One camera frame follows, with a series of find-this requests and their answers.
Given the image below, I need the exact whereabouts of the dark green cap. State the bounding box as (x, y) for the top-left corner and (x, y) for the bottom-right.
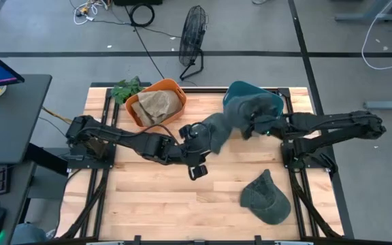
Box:
(240, 168), (292, 226)
(201, 112), (233, 155)

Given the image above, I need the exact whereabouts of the long white floor cable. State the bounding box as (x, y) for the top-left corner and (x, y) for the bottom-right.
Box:
(361, 0), (392, 71)

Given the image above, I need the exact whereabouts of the silver aluminium bracket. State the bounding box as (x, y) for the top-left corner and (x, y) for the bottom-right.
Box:
(86, 240), (126, 245)
(274, 240), (314, 245)

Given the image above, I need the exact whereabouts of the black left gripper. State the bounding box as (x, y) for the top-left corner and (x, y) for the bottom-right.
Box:
(178, 121), (214, 168)

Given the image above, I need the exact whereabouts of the green potted plant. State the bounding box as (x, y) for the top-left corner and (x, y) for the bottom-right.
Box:
(110, 76), (146, 105)

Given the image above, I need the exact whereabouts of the black side desk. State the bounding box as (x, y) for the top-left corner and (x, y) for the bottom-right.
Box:
(0, 73), (53, 165)

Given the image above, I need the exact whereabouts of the beige cap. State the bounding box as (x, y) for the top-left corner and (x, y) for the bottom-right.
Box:
(131, 101), (157, 127)
(137, 89), (184, 125)

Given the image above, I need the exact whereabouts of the grey desk leg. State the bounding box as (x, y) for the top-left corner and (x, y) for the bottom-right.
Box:
(334, 0), (392, 23)

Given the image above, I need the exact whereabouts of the black floor fan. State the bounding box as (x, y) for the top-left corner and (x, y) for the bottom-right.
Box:
(178, 4), (209, 82)

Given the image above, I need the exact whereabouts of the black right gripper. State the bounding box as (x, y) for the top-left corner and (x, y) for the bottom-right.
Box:
(242, 114), (288, 141)

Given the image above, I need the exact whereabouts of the dark grey cloth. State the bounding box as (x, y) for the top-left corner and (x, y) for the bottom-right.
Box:
(223, 93), (284, 139)

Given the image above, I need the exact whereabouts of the grey desk foot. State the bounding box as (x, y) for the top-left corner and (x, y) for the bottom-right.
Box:
(363, 97), (392, 111)

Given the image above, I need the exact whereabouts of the black table frame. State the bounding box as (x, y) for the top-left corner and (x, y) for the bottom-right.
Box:
(55, 81), (355, 240)

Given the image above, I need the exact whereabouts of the white cable bundle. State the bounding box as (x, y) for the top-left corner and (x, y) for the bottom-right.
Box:
(72, 0), (110, 26)

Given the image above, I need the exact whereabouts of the teal plastic bin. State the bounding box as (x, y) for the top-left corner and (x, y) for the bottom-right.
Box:
(222, 80), (286, 118)

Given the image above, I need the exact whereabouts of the orange plastic bin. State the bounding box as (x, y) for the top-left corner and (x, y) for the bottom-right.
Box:
(125, 78), (188, 129)

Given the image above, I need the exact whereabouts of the black coiled cable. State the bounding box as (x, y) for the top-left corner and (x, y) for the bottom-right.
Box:
(128, 3), (156, 29)

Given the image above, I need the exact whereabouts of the yellow cable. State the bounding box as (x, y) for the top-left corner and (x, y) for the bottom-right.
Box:
(41, 106), (74, 125)

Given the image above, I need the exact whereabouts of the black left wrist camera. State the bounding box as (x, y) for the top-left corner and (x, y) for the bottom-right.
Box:
(186, 163), (209, 182)

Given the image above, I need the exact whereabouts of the blue grey rounded object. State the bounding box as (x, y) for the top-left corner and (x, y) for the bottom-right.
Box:
(11, 222), (48, 245)

